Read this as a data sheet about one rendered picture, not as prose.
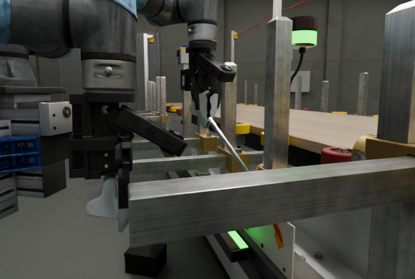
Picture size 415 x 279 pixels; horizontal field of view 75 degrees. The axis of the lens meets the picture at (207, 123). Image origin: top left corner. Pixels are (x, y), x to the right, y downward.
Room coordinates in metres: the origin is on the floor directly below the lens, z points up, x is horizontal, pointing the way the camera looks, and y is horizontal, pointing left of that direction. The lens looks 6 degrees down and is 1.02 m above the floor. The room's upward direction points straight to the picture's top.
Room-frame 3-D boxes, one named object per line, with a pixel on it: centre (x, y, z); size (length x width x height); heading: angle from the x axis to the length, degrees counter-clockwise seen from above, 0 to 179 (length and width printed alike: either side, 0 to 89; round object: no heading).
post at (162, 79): (1.95, 0.32, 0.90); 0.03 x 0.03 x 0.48; 18
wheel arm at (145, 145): (0.94, 0.07, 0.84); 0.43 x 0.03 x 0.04; 108
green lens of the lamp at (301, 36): (0.54, -0.18, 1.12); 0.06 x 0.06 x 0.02
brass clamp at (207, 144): (0.98, 0.01, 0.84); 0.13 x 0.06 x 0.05; 18
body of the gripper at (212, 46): (0.71, 0.02, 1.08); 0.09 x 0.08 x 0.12; 38
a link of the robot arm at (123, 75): (0.39, 0.14, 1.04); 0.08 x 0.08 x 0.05
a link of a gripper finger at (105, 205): (0.38, 0.15, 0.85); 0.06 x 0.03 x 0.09; 108
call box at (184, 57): (1.25, 0.10, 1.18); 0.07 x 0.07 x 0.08; 18
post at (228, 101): (0.76, -0.06, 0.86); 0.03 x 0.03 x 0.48; 18
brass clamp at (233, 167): (0.74, -0.07, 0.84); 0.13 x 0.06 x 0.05; 18
